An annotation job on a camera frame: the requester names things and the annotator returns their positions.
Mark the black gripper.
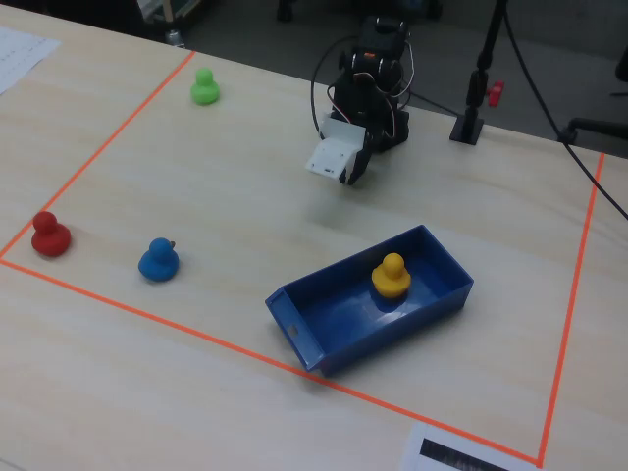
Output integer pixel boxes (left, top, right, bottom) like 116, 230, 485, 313
339, 127, 383, 186

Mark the yellow rubber duck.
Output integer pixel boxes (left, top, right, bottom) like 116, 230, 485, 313
371, 252, 412, 301

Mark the blue plastic box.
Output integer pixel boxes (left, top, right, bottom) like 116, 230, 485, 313
265, 224, 475, 378

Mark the green rubber duck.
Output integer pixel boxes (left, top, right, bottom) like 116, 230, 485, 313
189, 68, 222, 106

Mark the blue rubber duck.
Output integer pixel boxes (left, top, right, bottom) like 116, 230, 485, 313
137, 237, 181, 283

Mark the red rubber duck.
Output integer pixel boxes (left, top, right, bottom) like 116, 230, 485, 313
30, 211, 73, 258

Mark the black office chair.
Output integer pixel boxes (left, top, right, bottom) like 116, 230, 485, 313
558, 46, 628, 144

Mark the white paper with black print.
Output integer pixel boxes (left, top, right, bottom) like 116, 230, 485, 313
397, 422, 541, 471

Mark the white paper with dot grid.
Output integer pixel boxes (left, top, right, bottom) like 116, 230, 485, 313
0, 26, 63, 97

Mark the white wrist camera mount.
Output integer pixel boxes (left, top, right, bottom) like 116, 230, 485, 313
303, 115, 368, 185

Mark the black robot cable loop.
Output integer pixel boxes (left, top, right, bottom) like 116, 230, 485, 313
309, 31, 364, 136

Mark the black camera stand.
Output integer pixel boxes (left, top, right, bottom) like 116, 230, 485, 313
449, 0, 509, 145

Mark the long black cable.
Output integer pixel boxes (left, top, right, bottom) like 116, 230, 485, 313
500, 0, 628, 221

